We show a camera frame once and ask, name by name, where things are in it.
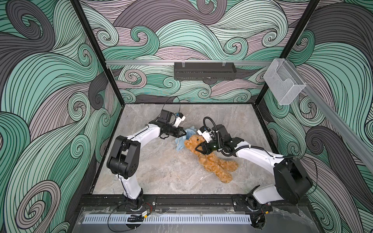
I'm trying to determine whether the black perforated wall tray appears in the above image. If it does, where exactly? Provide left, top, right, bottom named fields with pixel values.
left=174, top=63, right=237, bottom=81

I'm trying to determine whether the clear plastic wall holder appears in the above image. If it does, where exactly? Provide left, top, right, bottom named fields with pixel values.
left=263, top=58, right=306, bottom=105

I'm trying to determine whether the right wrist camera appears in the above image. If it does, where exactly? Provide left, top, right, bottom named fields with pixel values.
left=197, top=126, right=212, bottom=143

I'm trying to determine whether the aluminium right wall rail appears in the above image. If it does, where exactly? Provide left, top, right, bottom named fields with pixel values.
left=289, top=62, right=373, bottom=171

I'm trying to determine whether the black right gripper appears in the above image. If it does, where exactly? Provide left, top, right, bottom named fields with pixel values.
left=194, top=138, right=225, bottom=154

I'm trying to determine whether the aluminium back wall rail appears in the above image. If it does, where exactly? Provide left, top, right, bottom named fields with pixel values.
left=105, top=59, right=272, bottom=67

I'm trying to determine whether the aluminium wall rail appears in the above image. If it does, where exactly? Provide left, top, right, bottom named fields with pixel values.
left=105, top=59, right=272, bottom=67
left=289, top=62, right=373, bottom=171

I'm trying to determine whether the white slotted cable duct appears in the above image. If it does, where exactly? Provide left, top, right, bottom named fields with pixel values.
left=82, top=214, right=252, bottom=225

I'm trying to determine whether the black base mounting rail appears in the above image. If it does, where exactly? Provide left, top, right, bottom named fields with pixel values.
left=75, top=194, right=311, bottom=213

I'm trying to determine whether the brown teddy bear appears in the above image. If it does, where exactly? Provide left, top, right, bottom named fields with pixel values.
left=184, top=135, right=239, bottom=183

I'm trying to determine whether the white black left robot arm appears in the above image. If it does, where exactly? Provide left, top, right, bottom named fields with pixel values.
left=106, top=110, right=186, bottom=209

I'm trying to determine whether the light blue bear hoodie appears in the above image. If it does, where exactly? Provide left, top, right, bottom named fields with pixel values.
left=174, top=126, right=197, bottom=151

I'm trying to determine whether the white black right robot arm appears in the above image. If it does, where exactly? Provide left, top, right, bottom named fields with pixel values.
left=196, top=124, right=313, bottom=205

